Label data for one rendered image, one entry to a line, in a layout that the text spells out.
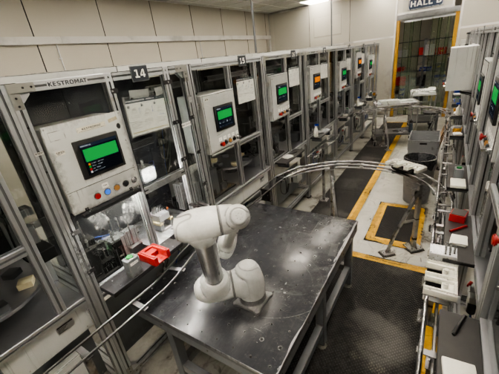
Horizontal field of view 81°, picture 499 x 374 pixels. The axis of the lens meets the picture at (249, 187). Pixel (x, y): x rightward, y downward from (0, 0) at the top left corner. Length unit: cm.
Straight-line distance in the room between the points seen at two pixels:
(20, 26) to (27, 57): 40
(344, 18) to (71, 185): 901
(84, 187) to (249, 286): 103
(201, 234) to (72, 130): 88
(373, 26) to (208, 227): 890
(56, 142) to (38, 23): 419
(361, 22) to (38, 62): 776
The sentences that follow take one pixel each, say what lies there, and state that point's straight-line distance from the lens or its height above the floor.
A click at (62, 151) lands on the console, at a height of 170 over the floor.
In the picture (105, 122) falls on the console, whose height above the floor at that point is 179.
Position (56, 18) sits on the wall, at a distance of 591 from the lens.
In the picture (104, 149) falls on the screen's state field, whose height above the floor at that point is 165.
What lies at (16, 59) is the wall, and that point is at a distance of 554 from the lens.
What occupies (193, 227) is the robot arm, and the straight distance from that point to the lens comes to 119.
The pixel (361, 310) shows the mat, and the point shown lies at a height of 1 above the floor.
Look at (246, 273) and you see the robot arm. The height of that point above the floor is 93.
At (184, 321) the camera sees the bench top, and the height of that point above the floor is 68.
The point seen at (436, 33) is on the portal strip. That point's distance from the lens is 952.
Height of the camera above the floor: 200
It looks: 23 degrees down
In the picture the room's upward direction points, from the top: 7 degrees counter-clockwise
